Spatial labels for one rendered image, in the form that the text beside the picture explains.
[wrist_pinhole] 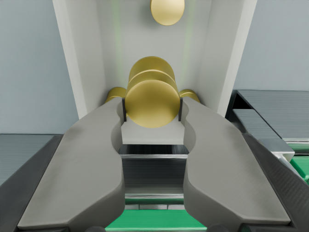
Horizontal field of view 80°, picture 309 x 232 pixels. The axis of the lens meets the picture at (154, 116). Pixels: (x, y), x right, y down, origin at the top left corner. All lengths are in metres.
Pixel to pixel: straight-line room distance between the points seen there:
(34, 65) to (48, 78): 0.03
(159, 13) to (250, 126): 0.16
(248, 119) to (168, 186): 0.13
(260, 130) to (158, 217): 0.16
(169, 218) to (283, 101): 0.23
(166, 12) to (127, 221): 0.24
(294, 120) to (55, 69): 0.33
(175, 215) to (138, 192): 0.06
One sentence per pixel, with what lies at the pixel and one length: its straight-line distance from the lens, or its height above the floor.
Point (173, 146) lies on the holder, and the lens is 0.32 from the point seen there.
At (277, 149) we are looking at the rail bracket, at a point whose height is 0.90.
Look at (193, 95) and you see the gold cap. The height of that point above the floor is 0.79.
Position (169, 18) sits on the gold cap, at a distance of 0.21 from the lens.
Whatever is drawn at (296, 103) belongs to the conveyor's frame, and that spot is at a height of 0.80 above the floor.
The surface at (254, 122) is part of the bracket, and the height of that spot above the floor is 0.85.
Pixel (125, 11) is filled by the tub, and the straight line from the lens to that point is 0.26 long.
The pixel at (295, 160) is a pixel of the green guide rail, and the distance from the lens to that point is 0.25.
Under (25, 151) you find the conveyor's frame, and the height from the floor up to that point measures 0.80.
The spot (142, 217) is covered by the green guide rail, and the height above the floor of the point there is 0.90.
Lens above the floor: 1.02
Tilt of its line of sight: 57 degrees down
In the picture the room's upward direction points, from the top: 178 degrees clockwise
